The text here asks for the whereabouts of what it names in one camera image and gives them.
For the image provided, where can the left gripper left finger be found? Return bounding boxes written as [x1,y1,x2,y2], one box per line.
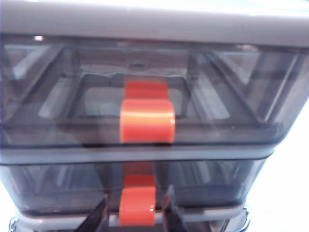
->
[81,193,109,232]

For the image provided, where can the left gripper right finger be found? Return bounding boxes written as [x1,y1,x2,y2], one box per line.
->
[161,185,191,232]

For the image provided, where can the white drawer cabinet frame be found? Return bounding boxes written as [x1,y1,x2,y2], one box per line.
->
[0,0,309,232]

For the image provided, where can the grey drawer under cabinet lid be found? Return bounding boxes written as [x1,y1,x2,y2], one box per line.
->
[0,33,309,149]

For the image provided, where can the transparent drawer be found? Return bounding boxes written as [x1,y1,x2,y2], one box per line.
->
[0,158,266,228]

